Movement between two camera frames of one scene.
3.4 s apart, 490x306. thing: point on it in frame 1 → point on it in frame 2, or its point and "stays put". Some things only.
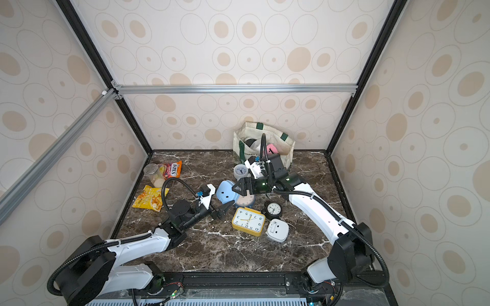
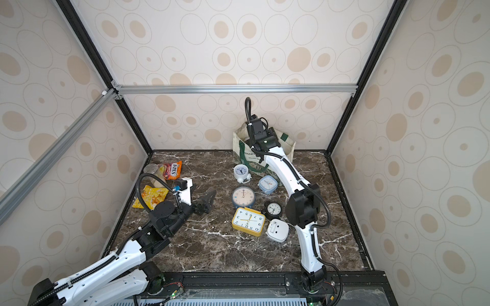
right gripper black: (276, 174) → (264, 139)
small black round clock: (272, 210) stays put
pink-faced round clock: (247, 201) stays put
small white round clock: (240, 171) stays put
